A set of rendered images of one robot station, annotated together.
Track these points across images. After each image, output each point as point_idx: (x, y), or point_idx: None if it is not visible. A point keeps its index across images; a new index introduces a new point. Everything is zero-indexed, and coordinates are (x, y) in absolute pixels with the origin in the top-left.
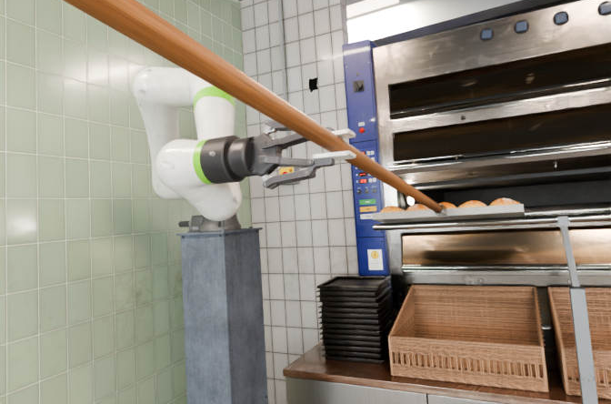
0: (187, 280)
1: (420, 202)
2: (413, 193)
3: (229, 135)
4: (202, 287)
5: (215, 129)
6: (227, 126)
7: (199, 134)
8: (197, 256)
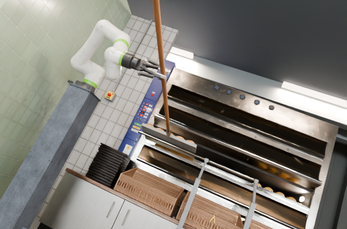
0: (62, 101)
1: (166, 119)
2: (167, 111)
3: None
4: (67, 107)
5: None
6: None
7: None
8: (73, 94)
